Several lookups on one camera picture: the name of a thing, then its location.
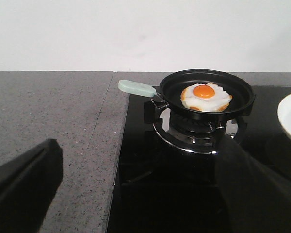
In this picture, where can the black frying pan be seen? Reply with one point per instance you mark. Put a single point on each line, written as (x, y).
(171, 88)

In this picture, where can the left black burner with grate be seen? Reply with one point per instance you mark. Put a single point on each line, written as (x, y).
(188, 135)

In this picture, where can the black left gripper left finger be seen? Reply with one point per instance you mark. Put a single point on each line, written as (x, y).
(28, 185)

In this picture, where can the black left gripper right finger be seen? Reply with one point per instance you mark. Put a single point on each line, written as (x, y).
(258, 199)

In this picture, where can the fried egg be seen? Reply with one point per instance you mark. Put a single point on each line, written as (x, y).
(205, 98)

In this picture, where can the black glass gas stove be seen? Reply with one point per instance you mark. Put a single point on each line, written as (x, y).
(162, 189)

